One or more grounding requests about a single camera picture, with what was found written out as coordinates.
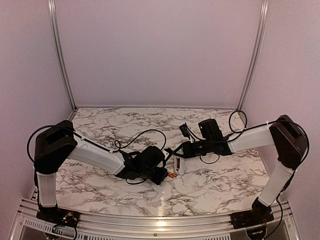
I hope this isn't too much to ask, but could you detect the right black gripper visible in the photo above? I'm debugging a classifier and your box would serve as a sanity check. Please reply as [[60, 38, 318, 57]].
[[173, 138, 213, 159]]

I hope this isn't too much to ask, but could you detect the white remote control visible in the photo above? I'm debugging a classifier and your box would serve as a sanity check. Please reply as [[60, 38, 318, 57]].
[[172, 144, 186, 176]]

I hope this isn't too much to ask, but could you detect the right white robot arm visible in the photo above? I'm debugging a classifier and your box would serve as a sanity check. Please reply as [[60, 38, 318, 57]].
[[173, 114, 310, 224]]

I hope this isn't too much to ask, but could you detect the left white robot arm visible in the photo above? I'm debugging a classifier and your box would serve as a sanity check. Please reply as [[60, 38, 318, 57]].
[[27, 120, 173, 223]]

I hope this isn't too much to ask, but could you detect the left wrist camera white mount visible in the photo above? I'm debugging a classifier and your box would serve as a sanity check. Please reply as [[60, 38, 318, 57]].
[[162, 148, 173, 158]]

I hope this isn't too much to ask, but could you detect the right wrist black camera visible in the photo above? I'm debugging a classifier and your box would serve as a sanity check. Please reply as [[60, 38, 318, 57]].
[[179, 123, 196, 143]]

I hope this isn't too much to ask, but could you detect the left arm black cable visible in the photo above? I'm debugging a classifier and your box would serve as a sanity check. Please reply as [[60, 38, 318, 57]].
[[26, 124, 168, 186]]

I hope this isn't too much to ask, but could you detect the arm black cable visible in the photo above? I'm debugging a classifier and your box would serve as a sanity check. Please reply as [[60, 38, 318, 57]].
[[26, 124, 168, 186], [184, 110, 311, 166]]

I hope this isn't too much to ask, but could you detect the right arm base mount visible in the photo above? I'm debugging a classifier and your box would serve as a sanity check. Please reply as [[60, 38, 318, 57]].
[[230, 198, 275, 229]]

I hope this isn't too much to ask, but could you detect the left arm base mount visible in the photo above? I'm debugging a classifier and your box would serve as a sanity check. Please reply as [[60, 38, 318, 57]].
[[36, 198, 80, 228]]

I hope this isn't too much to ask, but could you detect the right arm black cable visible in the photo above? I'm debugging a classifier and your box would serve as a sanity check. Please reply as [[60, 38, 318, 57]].
[[184, 110, 311, 166]]

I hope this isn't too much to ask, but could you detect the front aluminium rail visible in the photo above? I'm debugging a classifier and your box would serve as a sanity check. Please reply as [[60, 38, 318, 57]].
[[8, 199, 301, 240]]

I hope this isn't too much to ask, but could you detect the right aluminium frame post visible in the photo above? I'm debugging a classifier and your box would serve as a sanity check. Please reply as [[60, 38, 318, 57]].
[[236, 0, 270, 110]]

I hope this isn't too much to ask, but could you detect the aluminium frame post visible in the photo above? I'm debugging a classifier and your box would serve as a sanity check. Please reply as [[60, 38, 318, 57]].
[[236, 0, 270, 110], [48, 0, 77, 112]]

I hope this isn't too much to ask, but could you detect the left aluminium frame post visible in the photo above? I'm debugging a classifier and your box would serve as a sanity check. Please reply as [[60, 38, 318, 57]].
[[48, 0, 77, 112]]

